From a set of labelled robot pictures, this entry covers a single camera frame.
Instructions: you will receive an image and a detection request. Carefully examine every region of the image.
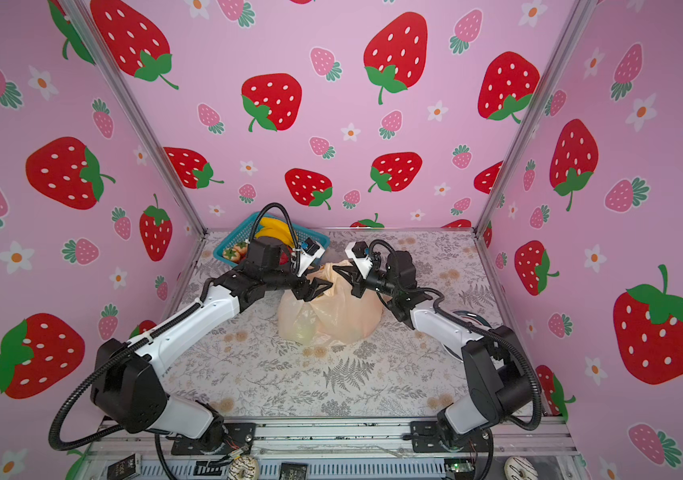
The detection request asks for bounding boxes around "beige plastic bag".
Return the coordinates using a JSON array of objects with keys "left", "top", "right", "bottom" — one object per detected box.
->
[{"left": 277, "top": 261, "right": 385, "bottom": 345}]

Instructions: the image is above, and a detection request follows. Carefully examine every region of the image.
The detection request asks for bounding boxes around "teal plastic basket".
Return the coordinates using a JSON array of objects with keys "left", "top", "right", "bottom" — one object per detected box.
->
[{"left": 212, "top": 212, "right": 331, "bottom": 266}]

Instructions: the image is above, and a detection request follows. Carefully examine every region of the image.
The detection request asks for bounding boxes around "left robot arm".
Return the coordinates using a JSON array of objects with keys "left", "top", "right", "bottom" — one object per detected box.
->
[{"left": 90, "top": 238, "right": 332, "bottom": 452}]

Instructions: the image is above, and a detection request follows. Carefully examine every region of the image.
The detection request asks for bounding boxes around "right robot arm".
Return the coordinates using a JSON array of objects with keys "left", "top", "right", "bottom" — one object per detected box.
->
[{"left": 335, "top": 240, "right": 543, "bottom": 449}]

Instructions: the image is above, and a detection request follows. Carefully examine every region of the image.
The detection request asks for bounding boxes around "strawberry fake fruit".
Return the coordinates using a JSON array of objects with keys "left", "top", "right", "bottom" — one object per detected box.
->
[{"left": 222, "top": 247, "right": 242, "bottom": 264}]

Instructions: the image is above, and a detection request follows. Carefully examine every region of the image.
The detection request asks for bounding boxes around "small yellow banana bunch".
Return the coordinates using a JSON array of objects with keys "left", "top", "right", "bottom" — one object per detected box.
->
[{"left": 255, "top": 217, "right": 295, "bottom": 248}]

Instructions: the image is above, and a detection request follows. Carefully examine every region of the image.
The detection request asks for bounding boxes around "white sprinkled donut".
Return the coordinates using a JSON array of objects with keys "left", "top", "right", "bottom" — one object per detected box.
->
[{"left": 505, "top": 456, "right": 539, "bottom": 480}]

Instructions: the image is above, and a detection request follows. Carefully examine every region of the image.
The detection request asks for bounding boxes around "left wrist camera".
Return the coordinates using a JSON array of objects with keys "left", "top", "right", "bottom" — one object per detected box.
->
[{"left": 295, "top": 237, "right": 325, "bottom": 276}]

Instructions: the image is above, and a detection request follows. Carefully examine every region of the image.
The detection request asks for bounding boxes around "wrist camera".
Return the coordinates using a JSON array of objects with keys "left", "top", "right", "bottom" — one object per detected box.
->
[
  {"left": 295, "top": 237, "right": 325, "bottom": 276},
  {"left": 345, "top": 241, "right": 373, "bottom": 279}
]

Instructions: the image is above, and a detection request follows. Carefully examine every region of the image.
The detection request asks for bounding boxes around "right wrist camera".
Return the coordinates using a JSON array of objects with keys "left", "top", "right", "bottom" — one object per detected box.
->
[{"left": 345, "top": 241, "right": 373, "bottom": 279}]

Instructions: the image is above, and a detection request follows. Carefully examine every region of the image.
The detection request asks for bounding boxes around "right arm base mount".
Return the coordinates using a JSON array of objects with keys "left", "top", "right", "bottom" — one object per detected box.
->
[{"left": 407, "top": 420, "right": 493, "bottom": 454}]

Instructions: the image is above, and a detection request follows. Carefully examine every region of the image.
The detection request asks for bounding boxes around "aluminium rail frame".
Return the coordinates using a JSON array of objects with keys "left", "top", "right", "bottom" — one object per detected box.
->
[{"left": 73, "top": 417, "right": 589, "bottom": 479}]

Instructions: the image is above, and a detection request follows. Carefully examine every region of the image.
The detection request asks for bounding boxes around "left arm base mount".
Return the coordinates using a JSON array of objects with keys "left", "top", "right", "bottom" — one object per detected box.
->
[{"left": 170, "top": 422, "right": 256, "bottom": 457}]

